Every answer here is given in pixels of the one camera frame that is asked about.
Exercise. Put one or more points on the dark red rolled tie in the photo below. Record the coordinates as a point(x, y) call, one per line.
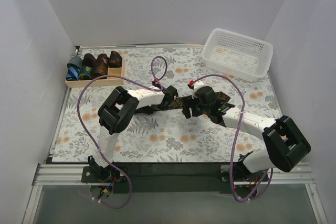
point(89, 60)

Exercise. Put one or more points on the floral patterned table mat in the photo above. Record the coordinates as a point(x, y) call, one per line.
point(164, 136)

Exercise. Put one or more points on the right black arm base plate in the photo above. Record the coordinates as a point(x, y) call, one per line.
point(239, 175)

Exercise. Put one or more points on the navy yellow-dotted rolled tie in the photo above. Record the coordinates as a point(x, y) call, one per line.
point(86, 73)

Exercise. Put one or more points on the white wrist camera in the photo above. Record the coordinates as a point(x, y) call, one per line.
point(156, 84)
point(195, 85)

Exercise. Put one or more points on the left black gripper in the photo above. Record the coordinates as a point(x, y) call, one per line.
point(163, 103)

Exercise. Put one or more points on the aluminium frame rail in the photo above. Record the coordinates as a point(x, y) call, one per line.
point(169, 193)

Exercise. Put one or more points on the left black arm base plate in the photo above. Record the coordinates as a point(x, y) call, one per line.
point(106, 175)

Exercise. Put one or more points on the black orange-dotted rolled tie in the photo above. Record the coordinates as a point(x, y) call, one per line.
point(115, 60)

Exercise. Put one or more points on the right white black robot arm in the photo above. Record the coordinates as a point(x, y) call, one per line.
point(285, 144)

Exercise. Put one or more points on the white plastic perforated basket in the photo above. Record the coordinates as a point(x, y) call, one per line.
point(238, 55)

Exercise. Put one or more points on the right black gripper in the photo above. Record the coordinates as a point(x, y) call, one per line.
point(188, 107)

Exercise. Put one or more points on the black tie with gold keys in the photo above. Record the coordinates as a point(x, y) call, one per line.
point(181, 102)

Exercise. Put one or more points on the brown patterned rolled tie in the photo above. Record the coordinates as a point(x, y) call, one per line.
point(101, 66)

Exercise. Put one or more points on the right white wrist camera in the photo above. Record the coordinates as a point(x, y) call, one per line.
point(195, 85)

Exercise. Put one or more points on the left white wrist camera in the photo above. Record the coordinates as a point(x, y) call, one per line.
point(156, 84)

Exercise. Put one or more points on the blue striped rolled tie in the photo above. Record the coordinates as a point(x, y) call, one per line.
point(73, 73)

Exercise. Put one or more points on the grey rolled tie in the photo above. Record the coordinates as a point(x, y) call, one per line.
point(74, 61)

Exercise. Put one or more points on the wooden compartment tray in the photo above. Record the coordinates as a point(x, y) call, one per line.
point(113, 78)

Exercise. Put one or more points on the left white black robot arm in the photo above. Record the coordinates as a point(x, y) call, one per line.
point(115, 115)

